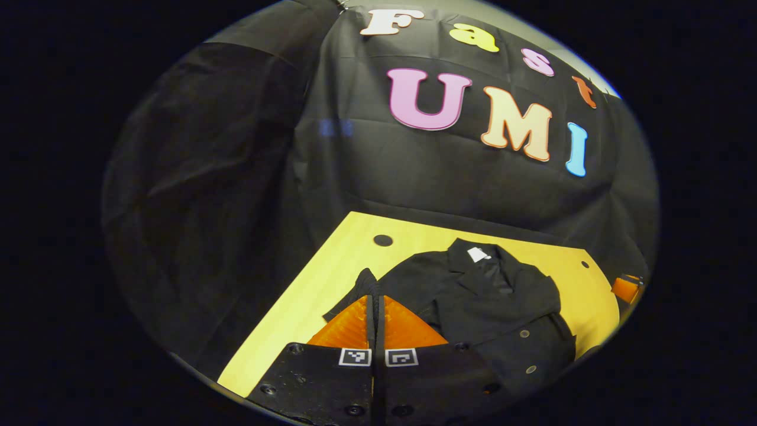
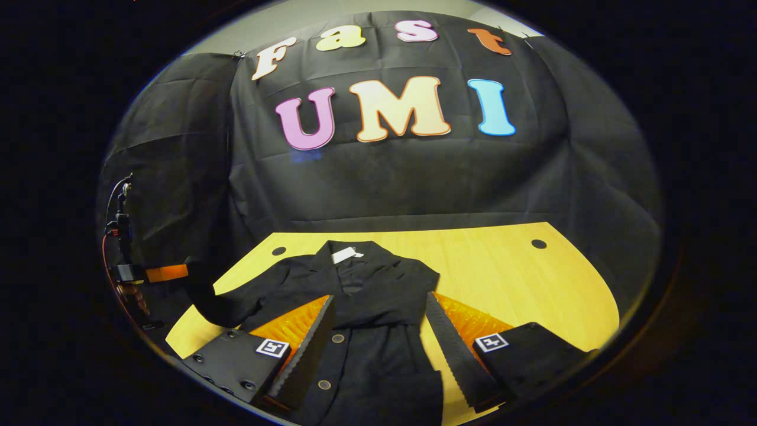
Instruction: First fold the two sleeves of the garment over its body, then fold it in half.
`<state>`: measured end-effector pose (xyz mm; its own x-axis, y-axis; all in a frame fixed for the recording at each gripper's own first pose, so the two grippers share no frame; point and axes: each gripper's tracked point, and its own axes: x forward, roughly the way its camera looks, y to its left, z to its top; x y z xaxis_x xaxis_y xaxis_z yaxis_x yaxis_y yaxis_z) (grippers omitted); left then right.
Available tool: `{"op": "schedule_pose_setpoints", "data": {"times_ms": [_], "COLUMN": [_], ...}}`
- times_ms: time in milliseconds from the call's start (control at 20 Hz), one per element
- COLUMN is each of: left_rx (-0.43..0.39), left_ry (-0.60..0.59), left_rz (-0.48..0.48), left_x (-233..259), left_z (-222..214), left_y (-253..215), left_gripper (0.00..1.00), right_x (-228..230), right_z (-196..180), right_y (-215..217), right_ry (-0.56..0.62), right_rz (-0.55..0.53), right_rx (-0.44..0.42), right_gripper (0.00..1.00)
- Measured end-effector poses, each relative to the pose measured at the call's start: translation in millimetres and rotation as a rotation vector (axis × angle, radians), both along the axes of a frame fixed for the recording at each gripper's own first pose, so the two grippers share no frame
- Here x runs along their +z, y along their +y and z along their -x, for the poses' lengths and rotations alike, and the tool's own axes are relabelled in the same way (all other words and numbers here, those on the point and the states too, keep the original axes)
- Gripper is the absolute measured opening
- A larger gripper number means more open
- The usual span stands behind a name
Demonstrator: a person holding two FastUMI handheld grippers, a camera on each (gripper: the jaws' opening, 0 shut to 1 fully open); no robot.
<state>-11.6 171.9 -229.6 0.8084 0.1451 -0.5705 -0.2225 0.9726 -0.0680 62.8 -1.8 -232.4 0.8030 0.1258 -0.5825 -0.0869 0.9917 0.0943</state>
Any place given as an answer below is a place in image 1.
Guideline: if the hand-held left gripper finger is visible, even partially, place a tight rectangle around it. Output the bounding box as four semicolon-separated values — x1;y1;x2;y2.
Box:
245;294;376;426
375;294;512;426

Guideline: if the black buttoned shirt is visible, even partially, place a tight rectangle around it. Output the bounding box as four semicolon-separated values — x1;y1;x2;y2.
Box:
322;238;577;397

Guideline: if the black backdrop cloth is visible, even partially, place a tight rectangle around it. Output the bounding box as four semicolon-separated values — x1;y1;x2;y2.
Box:
101;0;660;379

